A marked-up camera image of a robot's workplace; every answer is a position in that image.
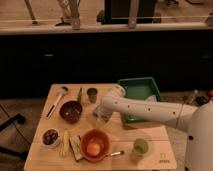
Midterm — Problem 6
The green vegetable piece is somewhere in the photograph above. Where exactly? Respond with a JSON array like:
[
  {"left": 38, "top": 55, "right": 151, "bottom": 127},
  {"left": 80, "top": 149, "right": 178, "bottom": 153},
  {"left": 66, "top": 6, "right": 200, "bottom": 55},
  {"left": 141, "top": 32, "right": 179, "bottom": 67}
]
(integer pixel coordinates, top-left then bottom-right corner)
[{"left": 77, "top": 87, "right": 83, "bottom": 103}]

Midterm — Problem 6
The dark red bowl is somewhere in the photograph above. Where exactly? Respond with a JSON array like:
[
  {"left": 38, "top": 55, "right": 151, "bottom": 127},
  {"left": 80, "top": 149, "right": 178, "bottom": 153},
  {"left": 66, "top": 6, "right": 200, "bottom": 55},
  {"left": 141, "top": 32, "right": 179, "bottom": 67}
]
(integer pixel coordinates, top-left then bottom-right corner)
[{"left": 59, "top": 101, "right": 83, "bottom": 124}]

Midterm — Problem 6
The silver spoon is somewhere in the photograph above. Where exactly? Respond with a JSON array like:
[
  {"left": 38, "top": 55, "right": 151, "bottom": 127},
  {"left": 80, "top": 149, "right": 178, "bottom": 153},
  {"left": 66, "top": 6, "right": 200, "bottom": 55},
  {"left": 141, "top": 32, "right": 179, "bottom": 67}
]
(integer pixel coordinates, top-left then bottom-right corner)
[{"left": 106, "top": 151, "right": 125, "bottom": 157}]

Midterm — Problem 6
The black chair base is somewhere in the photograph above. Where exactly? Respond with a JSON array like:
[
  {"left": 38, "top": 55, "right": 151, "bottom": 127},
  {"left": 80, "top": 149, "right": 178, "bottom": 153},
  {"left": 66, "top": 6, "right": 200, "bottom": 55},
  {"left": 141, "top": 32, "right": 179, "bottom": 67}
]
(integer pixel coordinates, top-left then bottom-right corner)
[{"left": 0, "top": 105, "right": 29, "bottom": 161}]

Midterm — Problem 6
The white crumpled cloth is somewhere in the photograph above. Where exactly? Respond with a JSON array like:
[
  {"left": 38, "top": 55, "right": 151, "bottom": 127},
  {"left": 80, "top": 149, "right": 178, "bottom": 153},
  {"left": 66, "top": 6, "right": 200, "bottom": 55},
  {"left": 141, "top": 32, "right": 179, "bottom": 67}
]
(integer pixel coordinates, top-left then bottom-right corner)
[{"left": 146, "top": 95, "right": 157, "bottom": 101}]

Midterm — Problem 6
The green plastic tray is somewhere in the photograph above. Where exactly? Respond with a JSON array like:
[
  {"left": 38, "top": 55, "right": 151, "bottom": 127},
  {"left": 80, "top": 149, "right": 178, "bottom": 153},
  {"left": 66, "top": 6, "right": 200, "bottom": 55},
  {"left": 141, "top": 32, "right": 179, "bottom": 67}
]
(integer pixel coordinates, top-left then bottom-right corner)
[{"left": 117, "top": 76, "right": 164, "bottom": 124}]

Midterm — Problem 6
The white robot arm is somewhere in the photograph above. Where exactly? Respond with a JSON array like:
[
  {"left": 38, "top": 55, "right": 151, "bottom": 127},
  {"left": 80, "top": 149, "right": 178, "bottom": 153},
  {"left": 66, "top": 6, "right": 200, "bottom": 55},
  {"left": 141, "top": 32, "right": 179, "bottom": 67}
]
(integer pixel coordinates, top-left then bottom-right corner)
[{"left": 96, "top": 84, "right": 213, "bottom": 171}]

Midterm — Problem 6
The small wooden block board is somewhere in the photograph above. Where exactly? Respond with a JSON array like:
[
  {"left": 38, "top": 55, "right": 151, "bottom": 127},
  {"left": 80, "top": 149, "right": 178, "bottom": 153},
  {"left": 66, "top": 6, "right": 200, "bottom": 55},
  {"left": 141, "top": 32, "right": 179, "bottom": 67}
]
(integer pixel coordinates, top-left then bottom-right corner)
[{"left": 69, "top": 136, "right": 83, "bottom": 162}]

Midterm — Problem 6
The orange fruit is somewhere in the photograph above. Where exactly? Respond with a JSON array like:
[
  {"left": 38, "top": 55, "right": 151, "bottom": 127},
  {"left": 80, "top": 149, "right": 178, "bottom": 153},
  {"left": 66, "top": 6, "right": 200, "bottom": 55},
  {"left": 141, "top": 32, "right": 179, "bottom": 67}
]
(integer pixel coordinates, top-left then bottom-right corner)
[{"left": 87, "top": 143, "right": 101, "bottom": 156}]

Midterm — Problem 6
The white bowl with dark fruit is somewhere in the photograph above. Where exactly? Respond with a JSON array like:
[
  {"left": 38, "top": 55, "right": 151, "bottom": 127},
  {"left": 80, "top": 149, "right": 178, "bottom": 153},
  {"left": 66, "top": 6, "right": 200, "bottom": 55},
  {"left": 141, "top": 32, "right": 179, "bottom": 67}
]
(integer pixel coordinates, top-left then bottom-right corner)
[{"left": 41, "top": 128, "right": 60, "bottom": 149}]

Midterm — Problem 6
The dark metal cup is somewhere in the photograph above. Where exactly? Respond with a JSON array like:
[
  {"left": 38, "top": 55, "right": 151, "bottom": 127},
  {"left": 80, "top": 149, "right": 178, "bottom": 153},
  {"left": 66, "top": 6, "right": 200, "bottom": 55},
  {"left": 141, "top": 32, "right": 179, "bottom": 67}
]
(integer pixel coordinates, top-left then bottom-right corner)
[{"left": 87, "top": 88, "right": 98, "bottom": 103}]

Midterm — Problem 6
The green plastic cup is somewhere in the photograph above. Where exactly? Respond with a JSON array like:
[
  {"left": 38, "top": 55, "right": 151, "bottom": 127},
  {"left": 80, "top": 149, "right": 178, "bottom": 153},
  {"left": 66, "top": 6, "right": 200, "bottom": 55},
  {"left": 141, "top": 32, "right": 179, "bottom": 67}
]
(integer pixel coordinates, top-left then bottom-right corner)
[{"left": 132, "top": 138, "right": 149, "bottom": 156}]

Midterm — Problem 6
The orange bowl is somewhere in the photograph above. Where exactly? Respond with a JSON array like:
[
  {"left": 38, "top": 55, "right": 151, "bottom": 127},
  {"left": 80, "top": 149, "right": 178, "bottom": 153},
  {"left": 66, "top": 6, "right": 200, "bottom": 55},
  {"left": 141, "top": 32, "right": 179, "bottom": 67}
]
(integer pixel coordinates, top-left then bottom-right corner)
[{"left": 80, "top": 129, "right": 110, "bottom": 163}]

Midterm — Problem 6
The blue sponge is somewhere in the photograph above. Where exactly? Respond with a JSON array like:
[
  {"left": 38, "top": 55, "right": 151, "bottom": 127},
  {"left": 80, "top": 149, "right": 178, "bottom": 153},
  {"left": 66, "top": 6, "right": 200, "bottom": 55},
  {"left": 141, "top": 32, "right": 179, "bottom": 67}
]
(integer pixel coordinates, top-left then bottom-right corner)
[{"left": 93, "top": 106, "right": 100, "bottom": 117}]

